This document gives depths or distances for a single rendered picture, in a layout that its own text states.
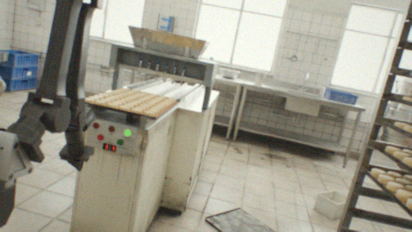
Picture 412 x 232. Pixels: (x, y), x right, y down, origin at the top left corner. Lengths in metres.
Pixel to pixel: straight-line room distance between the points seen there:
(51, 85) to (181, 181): 1.60
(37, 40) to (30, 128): 5.85
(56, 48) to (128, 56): 1.47
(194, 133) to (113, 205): 0.79
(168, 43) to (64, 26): 1.40
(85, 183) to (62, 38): 1.00
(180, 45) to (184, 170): 0.88
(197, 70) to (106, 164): 0.95
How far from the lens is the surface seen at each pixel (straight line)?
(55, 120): 0.94
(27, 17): 6.85
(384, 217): 1.46
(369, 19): 5.74
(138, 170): 1.67
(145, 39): 2.33
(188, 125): 2.26
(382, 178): 1.24
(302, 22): 5.45
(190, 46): 2.26
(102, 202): 1.81
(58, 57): 0.96
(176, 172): 2.38
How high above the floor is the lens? 1.28
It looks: 12 degrees down
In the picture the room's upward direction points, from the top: 11 degrees clockwise
